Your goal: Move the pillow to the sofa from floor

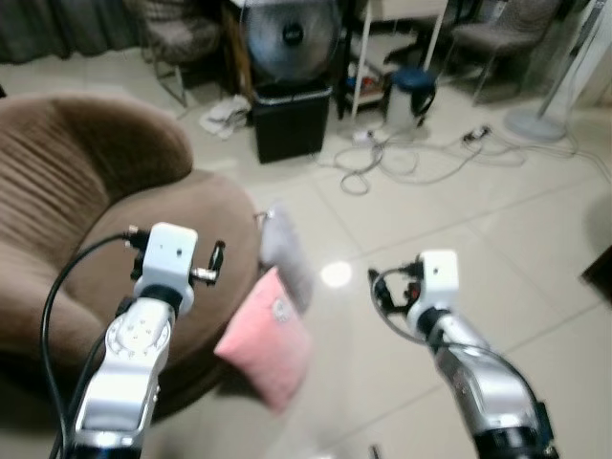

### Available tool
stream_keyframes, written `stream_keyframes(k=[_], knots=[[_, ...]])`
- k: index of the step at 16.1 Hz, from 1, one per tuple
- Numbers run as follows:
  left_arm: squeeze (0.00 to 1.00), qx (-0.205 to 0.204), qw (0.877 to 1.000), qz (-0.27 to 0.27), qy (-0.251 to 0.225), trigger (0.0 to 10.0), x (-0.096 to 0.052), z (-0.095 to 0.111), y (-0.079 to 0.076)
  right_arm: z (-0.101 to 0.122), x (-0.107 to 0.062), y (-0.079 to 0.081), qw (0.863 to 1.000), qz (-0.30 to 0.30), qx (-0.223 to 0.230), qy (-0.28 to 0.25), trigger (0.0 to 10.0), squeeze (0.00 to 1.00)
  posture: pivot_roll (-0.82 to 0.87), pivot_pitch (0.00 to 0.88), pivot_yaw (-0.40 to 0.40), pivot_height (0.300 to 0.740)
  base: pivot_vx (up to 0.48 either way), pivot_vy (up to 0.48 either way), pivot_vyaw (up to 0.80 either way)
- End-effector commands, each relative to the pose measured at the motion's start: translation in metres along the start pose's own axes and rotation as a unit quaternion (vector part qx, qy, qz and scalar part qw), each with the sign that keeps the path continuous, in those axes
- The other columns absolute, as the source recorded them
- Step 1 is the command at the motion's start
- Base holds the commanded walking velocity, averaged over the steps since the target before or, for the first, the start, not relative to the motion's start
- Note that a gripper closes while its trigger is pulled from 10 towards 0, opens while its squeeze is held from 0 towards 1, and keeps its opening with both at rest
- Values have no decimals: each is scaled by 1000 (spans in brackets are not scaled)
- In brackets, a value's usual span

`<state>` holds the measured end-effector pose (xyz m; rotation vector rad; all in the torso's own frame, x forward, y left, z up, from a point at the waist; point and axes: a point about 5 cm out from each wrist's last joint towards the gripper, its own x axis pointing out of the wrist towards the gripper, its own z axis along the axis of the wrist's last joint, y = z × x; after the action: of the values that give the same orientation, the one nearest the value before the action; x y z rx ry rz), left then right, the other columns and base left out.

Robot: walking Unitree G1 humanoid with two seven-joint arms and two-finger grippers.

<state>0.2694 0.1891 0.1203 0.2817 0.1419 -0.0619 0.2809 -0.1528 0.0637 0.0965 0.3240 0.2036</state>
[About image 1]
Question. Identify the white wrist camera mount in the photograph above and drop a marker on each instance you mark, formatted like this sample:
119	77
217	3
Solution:
440	275
168	251

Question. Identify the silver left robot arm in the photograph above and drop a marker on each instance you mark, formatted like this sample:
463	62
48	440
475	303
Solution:
129	368

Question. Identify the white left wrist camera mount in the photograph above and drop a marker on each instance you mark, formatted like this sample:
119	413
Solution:
168	251

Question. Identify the white table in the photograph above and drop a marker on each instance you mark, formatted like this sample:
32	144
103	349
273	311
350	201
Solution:
364	48

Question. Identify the grey pillow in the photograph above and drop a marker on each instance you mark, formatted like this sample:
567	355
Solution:
285	249

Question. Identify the grey curtain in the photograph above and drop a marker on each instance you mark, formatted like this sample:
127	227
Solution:
57	24

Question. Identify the black power strip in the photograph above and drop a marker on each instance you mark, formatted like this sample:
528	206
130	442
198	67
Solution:
476	135

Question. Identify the brown round sofa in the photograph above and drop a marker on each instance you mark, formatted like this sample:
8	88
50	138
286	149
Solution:
96	191

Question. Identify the black box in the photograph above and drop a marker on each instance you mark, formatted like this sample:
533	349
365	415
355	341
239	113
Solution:
292	124

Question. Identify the pink pillow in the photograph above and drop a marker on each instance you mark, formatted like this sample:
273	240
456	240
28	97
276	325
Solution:
268	344

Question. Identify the round grey floor fan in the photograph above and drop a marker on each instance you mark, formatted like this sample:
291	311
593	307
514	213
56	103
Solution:
290	38

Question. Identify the white crumpled cloth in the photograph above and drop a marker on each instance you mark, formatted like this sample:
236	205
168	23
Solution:
227	115

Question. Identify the patterned brown chair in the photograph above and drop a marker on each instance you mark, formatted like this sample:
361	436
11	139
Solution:
182	33

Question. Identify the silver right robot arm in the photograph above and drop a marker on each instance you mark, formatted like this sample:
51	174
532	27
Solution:
483	382

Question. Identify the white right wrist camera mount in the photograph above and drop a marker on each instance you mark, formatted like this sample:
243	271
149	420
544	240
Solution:
440	275

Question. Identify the dark furniture piece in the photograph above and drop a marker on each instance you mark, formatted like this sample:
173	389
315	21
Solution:
599	273

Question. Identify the white pedestal fan stand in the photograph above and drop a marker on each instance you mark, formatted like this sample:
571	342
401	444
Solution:
535	124

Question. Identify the grey padded chair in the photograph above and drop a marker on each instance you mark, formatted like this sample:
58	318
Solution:
502	33

